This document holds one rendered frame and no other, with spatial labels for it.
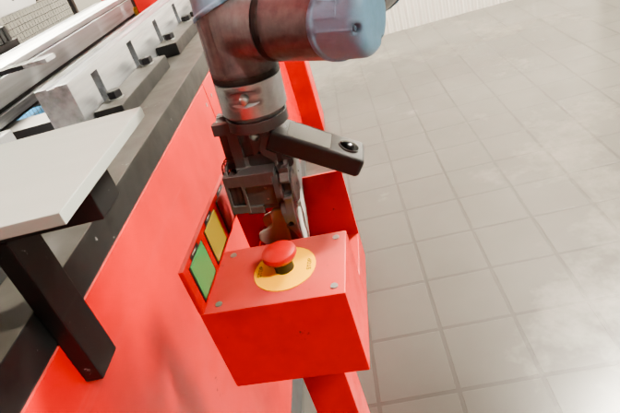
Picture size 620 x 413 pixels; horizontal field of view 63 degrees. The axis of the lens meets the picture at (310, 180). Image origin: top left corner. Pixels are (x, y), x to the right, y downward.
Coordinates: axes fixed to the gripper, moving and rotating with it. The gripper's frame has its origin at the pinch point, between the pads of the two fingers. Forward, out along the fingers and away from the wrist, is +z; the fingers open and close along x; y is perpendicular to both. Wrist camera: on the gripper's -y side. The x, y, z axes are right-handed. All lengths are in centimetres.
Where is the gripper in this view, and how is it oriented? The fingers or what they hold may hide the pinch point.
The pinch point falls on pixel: (306, 246)
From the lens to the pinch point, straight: 67.9
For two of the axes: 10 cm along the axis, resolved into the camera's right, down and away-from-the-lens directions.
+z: 1.8, 8.5, 5.0
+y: -9.8, 1.2, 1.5
